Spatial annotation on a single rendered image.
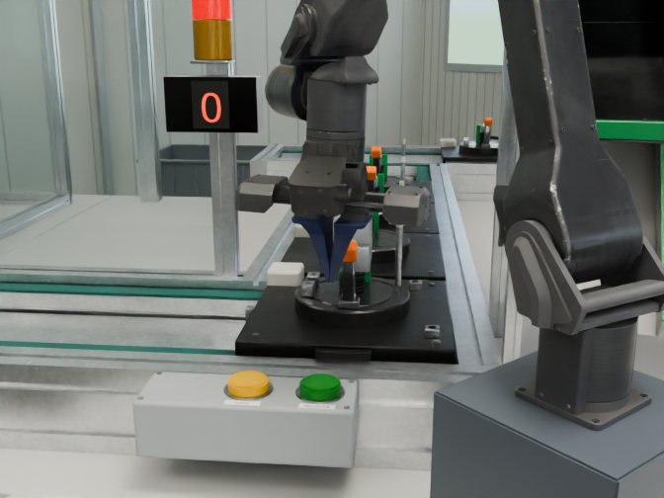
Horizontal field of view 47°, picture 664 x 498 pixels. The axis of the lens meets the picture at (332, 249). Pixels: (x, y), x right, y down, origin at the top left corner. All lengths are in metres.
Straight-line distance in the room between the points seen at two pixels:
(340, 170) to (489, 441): 0.30
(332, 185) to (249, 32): 4.00
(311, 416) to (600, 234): 0.34
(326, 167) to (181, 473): 0.35
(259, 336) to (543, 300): 0.44
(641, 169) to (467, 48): 4.26
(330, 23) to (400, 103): 4.73
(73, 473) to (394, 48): 4.71
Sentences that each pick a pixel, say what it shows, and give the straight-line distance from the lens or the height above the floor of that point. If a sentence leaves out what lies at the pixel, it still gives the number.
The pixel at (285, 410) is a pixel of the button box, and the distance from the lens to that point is 0.73.
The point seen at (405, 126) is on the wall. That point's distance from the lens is 5.47.
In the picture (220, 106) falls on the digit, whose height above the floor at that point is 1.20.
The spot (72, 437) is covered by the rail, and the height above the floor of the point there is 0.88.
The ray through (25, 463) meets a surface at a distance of 0.89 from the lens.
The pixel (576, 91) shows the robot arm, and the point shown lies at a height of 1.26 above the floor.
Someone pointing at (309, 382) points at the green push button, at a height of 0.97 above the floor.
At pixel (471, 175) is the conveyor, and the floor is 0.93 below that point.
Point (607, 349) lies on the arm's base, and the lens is 0.50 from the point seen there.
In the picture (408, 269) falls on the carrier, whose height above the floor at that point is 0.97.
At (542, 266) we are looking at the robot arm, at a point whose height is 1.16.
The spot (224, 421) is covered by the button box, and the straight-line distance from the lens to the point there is 0.74.
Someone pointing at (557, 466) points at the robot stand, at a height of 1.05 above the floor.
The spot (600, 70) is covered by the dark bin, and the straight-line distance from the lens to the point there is 0.96.
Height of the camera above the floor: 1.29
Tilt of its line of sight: 16 degrees down
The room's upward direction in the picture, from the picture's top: straight up
